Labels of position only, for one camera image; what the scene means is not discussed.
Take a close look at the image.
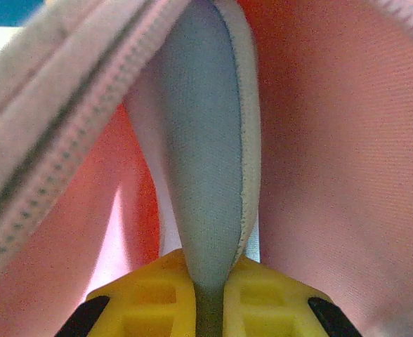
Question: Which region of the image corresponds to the blue-grey fabric case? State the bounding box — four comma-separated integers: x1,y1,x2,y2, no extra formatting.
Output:
124,0,263,337

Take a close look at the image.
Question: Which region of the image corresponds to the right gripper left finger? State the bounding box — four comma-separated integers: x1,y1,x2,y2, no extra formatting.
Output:
57,249,197,337

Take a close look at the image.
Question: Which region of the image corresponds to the pink backpack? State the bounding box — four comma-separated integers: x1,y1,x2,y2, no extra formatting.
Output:
0,0,413,337

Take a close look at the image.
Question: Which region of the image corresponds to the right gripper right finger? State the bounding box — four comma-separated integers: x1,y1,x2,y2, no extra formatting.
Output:
223,258,364,337

